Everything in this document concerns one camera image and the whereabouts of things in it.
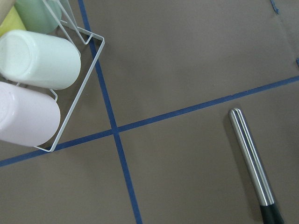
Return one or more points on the steel muddler black tip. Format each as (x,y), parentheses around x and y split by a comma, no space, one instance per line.
(269,210)

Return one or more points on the pink cup on rack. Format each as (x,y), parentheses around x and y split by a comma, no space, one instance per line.
(27,117)

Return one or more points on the white mint cup on rack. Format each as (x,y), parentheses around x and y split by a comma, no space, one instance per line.
(39,60)

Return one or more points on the green cup on rack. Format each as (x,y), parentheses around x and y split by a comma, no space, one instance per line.
(35,16)

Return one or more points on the yellow cup on rack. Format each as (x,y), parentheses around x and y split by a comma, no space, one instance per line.
(11,22)

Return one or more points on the white wire cup rack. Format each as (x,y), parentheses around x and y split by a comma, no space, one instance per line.
(87,37)

